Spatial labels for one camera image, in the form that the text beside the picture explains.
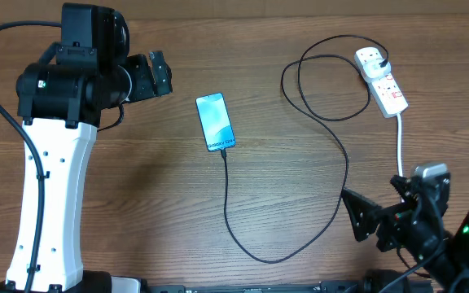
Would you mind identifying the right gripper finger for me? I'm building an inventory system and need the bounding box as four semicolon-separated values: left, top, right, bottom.
341;188;383;242
390;175;411;199

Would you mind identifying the blue Galaxy smartphone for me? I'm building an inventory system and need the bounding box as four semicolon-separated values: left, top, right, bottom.
195;93;236;152

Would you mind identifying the black charging cable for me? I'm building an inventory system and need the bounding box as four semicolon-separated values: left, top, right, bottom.
220;33;390;265

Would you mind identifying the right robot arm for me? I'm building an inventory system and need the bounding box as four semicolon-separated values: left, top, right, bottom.
341;173;469;292

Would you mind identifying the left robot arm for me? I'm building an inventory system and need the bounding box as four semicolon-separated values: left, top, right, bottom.
0;3;173;292

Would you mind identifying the white USB charger plug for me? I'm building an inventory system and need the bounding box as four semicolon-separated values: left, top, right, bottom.
362;59;392;83

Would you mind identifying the white power strip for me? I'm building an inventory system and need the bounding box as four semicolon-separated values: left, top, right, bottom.
354;47;408;118

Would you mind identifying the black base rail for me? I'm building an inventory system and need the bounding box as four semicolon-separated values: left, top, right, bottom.
141;281;380;293

